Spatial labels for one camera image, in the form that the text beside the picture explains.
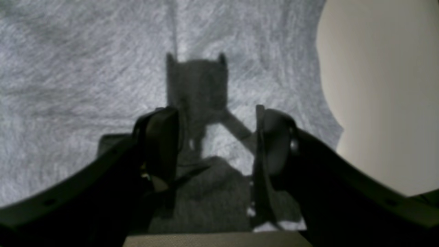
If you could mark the grey T-shirt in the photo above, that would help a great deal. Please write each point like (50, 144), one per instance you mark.
(74, 70)

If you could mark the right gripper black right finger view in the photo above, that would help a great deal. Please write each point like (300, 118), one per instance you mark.
(340, 205)

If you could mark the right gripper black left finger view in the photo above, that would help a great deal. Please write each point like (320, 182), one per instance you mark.
(96, 206)

